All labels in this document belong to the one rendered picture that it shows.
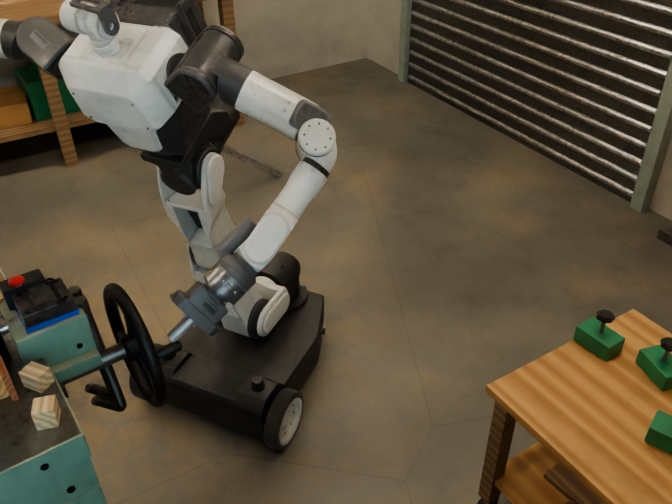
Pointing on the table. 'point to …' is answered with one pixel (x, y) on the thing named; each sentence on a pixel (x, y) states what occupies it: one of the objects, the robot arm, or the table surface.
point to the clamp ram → (3, 339)
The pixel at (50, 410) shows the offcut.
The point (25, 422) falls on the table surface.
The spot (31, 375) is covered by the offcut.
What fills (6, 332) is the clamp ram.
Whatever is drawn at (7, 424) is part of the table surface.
